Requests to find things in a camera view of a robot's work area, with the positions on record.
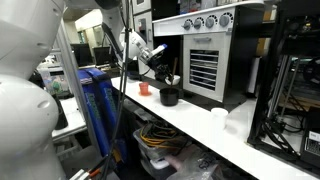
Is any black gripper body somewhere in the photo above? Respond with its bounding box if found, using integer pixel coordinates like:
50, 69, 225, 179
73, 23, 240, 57
147, 54, 168, 76

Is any wooden spoon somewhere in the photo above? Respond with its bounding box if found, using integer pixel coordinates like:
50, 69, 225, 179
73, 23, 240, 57
167, 56, 180, 96

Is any black mug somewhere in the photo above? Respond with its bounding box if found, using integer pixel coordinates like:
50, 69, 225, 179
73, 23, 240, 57
158, 86, 181, 107

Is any white mug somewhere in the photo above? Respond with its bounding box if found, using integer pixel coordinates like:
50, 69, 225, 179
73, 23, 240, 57
210, 106, 230, 130

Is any white bowl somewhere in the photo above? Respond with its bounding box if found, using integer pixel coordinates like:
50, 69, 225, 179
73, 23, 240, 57
165, 74, 182, 86

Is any orange plastic cup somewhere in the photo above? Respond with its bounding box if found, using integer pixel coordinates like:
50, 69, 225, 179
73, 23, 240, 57
138, 81, 151, 95

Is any orange saucer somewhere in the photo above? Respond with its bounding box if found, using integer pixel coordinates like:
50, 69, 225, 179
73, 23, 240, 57
138, 89, 153, 97

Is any white toy kitchen stove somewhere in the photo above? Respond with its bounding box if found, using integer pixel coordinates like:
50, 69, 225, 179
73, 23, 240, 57
138, 0, 265, 118

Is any pink plastic container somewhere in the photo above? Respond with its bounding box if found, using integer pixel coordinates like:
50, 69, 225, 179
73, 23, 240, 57
164, 144, 202, 172

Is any white plastic container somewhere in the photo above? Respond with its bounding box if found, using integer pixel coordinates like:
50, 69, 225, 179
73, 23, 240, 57
149, 157, 172, 172

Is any clear plastic bag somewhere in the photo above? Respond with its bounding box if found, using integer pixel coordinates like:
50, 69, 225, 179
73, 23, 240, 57
165, 152, 228, 180

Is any white side table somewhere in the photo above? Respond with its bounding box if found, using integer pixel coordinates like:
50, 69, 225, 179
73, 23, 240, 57
51, 95, 88, 142

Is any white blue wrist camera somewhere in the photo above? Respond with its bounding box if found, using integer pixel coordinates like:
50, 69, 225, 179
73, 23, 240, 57
143, 43, 169, 63

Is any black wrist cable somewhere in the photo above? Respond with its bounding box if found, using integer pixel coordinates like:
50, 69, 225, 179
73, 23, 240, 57
99, 0, 134, 180

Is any yellow cable bundle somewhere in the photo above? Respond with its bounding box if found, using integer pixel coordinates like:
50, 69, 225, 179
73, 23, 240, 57
139, 124, 183, 149

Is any clear bin with cables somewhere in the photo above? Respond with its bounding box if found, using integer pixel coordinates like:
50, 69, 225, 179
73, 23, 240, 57
132, 122, 192, 172

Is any aluminium extrusion frame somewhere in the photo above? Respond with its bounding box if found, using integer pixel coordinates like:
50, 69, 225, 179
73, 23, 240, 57
33, 19, 102, 158

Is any black 3D printer frame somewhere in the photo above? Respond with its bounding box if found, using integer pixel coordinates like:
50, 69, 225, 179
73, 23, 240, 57
247, 0, 320, 175

